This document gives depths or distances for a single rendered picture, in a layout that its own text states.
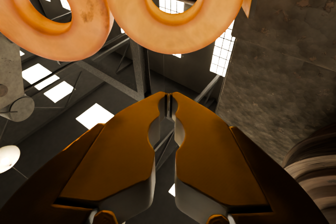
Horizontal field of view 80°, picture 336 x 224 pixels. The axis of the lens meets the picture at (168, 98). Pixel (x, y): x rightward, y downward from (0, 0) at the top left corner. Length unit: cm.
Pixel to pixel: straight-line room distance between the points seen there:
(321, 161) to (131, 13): 46
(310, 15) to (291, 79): 19
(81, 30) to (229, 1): 18
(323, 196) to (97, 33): 53
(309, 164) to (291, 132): 18
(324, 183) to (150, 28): 47
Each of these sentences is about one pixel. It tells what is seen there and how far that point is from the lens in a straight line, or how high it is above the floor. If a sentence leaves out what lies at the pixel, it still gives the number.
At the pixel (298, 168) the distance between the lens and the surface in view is 58.
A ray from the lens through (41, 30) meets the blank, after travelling 32.
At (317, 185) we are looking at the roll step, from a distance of 57.
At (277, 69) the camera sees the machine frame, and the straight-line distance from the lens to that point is 59.
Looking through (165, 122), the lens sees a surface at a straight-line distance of 868.
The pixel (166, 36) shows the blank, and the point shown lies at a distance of 27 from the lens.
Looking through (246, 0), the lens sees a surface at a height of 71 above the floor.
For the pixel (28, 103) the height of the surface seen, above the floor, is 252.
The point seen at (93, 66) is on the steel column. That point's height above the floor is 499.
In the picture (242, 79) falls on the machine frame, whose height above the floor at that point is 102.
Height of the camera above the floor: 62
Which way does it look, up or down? 47 degrees up
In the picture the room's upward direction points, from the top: 180 degrees counter-clockwise
